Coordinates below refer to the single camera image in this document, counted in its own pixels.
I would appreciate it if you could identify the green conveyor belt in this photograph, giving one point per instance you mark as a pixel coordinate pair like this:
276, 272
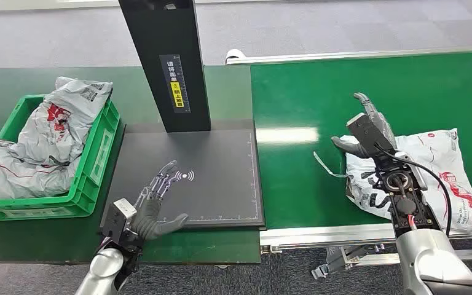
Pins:
301, 89

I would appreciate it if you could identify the aluminium conveyor side rail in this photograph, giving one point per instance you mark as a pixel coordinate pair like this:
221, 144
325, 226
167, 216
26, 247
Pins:
342, 56
321, 236

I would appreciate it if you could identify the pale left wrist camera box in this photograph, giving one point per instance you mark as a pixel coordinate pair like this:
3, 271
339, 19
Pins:
116, 218

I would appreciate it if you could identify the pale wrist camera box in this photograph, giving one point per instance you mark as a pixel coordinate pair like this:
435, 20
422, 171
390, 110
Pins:
366, 130
116, 218

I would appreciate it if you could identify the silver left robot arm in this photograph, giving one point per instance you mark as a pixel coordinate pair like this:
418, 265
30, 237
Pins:
103, 268

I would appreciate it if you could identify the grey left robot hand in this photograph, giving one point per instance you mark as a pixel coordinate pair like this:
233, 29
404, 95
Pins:
150, 218

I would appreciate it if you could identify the black scanner column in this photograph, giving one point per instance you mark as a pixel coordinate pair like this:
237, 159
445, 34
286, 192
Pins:
166, 32

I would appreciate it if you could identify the green plastic crate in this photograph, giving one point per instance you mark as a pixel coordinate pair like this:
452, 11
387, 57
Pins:
93, 163

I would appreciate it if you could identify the black scanner base plate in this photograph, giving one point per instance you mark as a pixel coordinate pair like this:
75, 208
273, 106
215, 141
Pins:
215, 163

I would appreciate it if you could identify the grey conveyor leg bracket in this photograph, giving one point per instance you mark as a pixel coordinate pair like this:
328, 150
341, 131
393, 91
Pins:
335, 262

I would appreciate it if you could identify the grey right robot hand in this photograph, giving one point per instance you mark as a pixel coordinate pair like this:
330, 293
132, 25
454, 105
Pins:
376, 116

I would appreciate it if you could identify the grey poly mailer red line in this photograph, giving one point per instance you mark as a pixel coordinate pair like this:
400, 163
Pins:
12, 175

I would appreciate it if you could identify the grey poly mailer QR label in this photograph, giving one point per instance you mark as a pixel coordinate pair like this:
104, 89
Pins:
65, 122

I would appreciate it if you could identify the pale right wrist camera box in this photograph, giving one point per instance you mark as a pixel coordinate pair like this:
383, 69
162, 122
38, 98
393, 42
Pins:
366, 130

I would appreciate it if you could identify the grey poly mailer black lettering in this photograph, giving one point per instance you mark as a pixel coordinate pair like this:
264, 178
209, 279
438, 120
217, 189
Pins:
435, 154

